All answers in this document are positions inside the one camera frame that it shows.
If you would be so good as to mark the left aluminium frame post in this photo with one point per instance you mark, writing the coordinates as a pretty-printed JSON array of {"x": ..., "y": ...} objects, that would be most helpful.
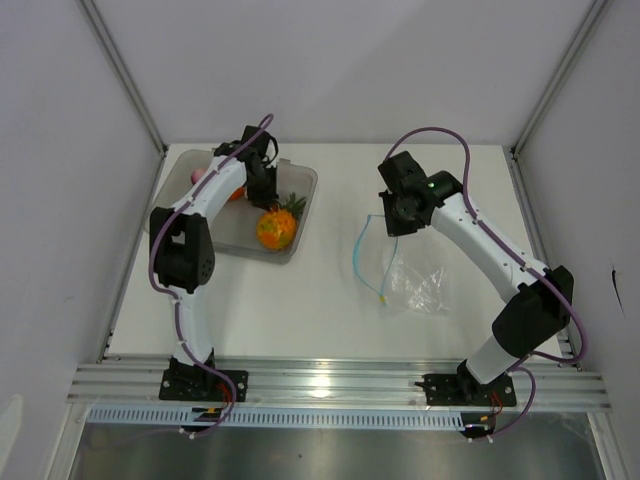
[{"x": 116, "y": 60}]

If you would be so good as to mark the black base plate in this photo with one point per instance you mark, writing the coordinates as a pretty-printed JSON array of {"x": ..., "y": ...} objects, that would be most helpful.
[
  {"x": 459, "y": 390},
  {"x": 220, "y": 385}
]

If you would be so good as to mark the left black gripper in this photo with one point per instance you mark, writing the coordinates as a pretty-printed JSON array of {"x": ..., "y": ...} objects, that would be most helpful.
[{"x": 267, "y": 201}]

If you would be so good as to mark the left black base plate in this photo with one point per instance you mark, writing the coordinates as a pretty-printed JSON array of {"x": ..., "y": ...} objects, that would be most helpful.
[{"x": 220, "y": 385}]

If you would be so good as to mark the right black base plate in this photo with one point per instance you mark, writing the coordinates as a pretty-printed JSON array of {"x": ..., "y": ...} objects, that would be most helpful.
[{"x": 459, "y": 390}]

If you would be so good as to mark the purple red onion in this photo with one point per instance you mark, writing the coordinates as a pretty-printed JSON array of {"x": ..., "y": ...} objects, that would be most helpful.
[{"x": 196, "y": 175}]

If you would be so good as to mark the clear zip top bag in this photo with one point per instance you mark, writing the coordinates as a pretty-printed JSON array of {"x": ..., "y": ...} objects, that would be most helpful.
[{"x": 408, "y": 274}]

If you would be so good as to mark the aluminium mounting rail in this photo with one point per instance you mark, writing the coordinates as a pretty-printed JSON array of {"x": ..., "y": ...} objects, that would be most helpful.
[{"x": 343, "y": 384}]

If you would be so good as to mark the orange toy pineapple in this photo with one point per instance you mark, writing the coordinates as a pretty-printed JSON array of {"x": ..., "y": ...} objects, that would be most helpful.
[{"x": 276, "y": 229}]

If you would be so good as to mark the right aluminium frame post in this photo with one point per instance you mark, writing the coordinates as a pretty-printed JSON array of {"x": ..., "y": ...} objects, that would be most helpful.
[{"x": 573, "y": 52}]

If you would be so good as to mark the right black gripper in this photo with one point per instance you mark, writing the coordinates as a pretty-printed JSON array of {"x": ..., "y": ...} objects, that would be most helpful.
[{"x": 395, "y": 229}]

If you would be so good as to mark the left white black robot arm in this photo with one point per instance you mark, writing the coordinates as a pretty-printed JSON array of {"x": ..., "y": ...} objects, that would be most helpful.
[{"x": 181, "y": 252}]

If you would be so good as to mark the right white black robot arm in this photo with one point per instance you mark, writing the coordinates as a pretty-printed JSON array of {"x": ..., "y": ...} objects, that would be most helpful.
[{"x": 535, "y": 297}]

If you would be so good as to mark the small orange pumpkin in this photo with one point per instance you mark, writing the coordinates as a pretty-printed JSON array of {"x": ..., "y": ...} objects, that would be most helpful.
[{"x": 237, "y": 194}]

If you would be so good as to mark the clear grey plastic bin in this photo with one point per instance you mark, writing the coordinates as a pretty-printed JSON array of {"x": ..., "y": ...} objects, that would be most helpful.
[{"x": 241, "y": 229}]

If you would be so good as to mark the aluminium frame post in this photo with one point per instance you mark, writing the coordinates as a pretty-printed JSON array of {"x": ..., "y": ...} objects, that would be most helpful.
[
  {"x": 116, "y": 60},
  {"x": 573, "y": 52}
]

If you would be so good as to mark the slotted white cable duct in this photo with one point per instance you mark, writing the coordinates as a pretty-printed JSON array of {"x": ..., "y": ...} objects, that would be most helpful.
[{"x": 419, "y": 420}]

